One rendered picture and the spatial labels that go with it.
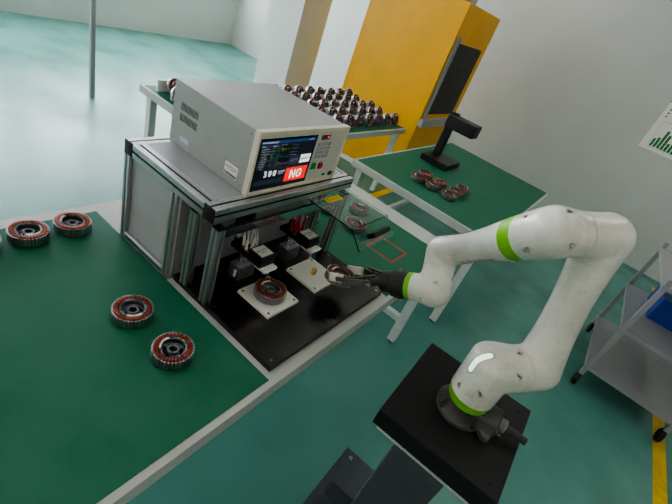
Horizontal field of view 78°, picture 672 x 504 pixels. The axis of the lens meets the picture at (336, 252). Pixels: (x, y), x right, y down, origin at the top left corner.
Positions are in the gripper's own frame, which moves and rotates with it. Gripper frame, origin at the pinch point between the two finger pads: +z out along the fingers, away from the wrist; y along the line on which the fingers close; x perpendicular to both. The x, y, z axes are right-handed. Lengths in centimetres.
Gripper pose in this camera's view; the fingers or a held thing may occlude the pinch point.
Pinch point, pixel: (342, 273)
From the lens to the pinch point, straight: 150.3
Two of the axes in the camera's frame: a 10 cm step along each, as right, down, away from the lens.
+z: -8.2, -1.3, 5.5
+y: 5.7, -1.9, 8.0
